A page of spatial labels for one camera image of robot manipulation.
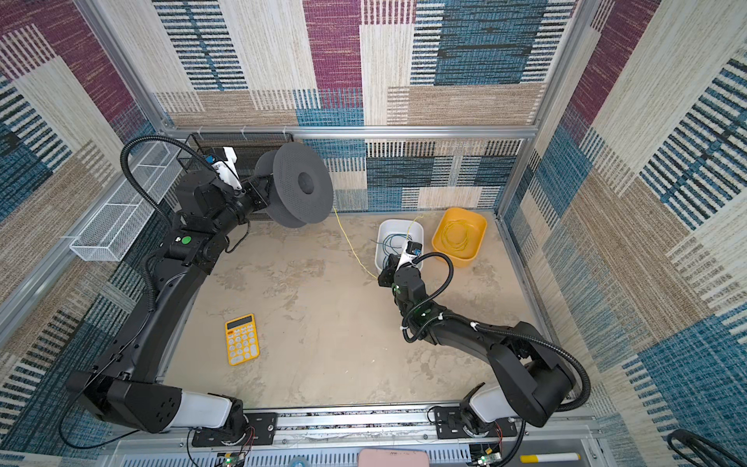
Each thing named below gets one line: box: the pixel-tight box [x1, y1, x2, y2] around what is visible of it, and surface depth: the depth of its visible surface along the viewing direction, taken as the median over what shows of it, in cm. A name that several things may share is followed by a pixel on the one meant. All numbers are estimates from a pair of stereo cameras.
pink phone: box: [357, 448, 430, 467], surface depth 70 cm
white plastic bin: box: [375, 218, 425, 273], surface depth 111 cm
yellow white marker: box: [519, 452, 582, 464], surface depth 71 cm
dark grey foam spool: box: [254, 142, 334, 229], surface depth 68 cm
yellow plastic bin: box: [431, 207, 488, 268], surface depth 114 cm
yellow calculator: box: [224, 313, 260, 366], surface depth 89 cm
